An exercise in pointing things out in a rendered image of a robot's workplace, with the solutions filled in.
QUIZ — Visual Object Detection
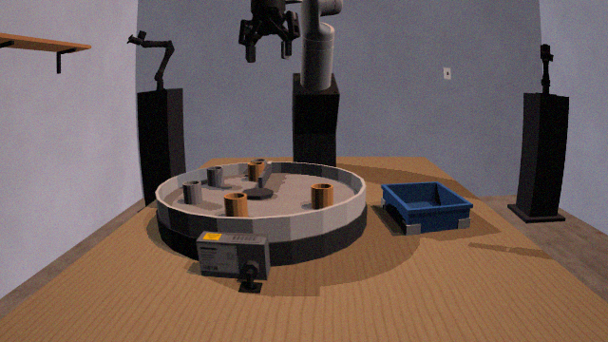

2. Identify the bronze bushing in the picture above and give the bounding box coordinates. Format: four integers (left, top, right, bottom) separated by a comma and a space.
224, 193, 248, 218
248, 161, 264, 181
311, 183, 333, 210

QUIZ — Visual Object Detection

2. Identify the dark blue open crate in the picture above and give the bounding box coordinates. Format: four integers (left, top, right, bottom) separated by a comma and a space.
381, 181, 473, 236

